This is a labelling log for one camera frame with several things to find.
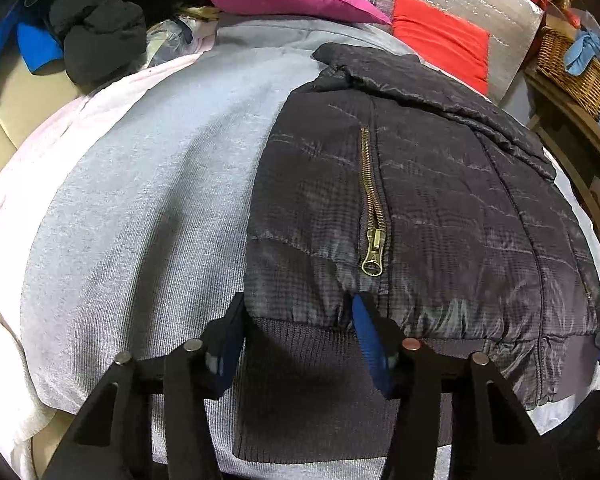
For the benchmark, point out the bright blue garment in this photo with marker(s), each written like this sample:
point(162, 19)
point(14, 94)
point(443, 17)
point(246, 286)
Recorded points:
point(37, 45)

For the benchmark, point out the black padded coat pile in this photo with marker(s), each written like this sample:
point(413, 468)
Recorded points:
point(100, 35)

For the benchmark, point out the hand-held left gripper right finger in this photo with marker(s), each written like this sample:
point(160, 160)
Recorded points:
point(375, 355)

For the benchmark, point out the pale pink sheet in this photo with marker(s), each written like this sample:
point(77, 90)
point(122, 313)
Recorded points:
point(10, 240)

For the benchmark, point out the dark quilted zip jacket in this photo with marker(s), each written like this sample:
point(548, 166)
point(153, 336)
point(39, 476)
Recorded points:
point(455, 210)

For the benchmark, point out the clear plastic bag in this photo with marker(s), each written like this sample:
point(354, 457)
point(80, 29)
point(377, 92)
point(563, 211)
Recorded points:
point(170, 35)

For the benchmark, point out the wicker basket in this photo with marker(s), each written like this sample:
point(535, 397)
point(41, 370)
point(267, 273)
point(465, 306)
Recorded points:
point(575, 85)

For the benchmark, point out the beige cushion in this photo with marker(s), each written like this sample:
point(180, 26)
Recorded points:
point(20, 105)

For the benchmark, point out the wooden shelf unit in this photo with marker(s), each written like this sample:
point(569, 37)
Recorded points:
point(570, 125)

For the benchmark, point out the grey knit blanket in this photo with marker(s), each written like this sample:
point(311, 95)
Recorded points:
point(155, 185)

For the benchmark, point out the red pillow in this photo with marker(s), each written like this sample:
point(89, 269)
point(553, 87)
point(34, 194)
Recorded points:
point(440, 35)

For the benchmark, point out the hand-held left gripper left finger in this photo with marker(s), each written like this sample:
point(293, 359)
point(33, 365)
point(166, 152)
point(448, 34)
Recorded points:
point(227, 350)

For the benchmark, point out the light blue cloth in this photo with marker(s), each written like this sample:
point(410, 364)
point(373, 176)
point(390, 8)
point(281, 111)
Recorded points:
point(585, 50)

